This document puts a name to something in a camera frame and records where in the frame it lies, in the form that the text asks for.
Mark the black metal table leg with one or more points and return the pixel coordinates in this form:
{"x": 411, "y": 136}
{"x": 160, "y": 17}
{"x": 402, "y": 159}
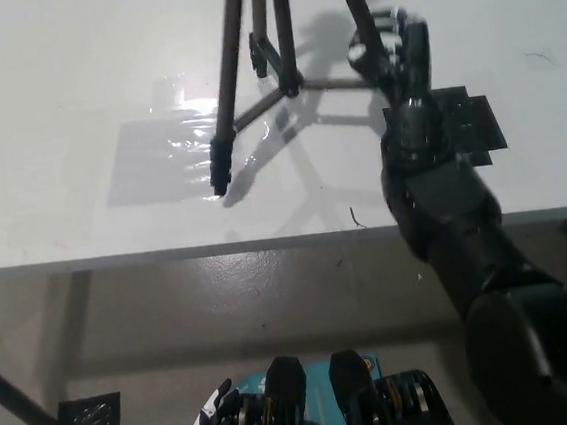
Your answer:
{"x": 12, "y": 399}

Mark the bronze and black camera tripod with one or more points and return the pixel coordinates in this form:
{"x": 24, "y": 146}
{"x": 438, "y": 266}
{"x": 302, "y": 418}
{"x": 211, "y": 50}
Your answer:
{"x": 228, "y": 77}

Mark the clear tape patch on table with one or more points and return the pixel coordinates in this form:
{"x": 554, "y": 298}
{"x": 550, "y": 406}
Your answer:
{"x": 167, "y": 153}

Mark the black tape patch on table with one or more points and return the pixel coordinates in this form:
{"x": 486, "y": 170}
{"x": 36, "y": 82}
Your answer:
{"x": 476, "y": 123}

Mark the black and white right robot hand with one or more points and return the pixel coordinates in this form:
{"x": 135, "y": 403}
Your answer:
{"x": 414, "y": 59}

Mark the black and teal robot body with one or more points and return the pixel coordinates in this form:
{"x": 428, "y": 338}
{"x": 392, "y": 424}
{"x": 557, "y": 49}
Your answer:
{"x": 341, "y": 398}

